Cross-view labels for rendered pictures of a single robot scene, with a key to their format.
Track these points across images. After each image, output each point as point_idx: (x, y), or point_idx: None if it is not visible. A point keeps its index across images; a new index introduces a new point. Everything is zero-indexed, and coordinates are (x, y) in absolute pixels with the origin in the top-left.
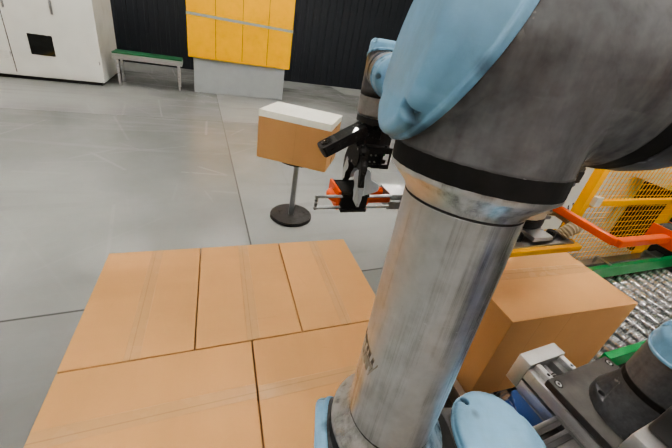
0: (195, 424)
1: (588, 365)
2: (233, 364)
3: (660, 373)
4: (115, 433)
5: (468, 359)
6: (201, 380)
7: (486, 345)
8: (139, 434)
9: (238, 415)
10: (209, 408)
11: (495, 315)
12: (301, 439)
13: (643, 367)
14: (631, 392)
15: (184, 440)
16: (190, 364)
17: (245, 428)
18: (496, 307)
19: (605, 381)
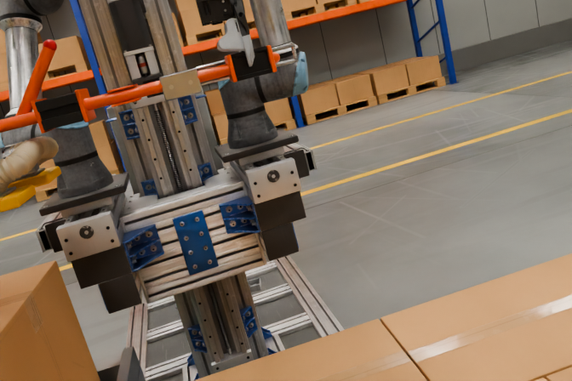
0: (470, 320)
1: (70, 200)
2: (462, 372)
3: (89, 132)
4: (552, 299)
5: (88, 374)
6: (496, 349)
7: (74, 324)
8: (525, 304)
9: (424, 335)
10: (464, 332)
11: (54, 282)
12: (343, 336)
13: (88, 139)
14: (96, 156)
15: (472, 310)
16: (530, 359)
17: (410, 329)
18: (49, 274)
19: (92, 173)
